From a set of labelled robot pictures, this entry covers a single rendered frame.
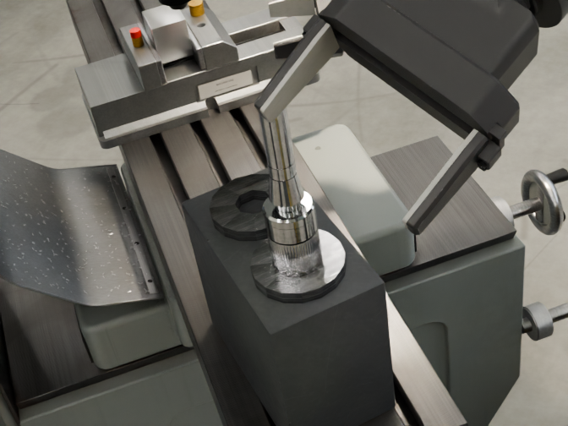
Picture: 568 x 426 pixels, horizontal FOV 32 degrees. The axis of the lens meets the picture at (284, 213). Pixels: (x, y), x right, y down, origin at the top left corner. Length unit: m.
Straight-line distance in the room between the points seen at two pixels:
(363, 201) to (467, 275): 0.20
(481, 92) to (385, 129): 2.47
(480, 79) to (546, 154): 2.36
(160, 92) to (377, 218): 0.36
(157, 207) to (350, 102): 1.83
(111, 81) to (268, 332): 0.69
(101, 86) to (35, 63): 2.19
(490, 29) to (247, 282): 0.47
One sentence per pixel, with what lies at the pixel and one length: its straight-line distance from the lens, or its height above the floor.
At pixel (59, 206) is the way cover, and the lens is 1.46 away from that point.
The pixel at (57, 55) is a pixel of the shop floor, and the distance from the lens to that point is 3.67.
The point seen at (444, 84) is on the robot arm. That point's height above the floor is 1.48.
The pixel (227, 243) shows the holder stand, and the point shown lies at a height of 1.13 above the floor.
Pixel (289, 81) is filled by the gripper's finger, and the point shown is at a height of 1.47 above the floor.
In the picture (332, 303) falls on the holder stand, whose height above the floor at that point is 1.13.
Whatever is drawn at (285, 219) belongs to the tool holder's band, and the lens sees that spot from 0.86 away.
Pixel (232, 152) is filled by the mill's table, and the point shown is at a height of 0.94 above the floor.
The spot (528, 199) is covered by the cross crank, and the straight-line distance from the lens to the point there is 1.72.
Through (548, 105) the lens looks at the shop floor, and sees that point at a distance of 3.06.
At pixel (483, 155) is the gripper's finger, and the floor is 1.45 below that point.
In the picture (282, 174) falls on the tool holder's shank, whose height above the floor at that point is 1.25.
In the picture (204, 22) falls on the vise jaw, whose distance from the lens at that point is 1.49.
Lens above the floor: 1.77
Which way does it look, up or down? 41 degrees down
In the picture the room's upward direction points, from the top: 10 degrees counter-clockwise
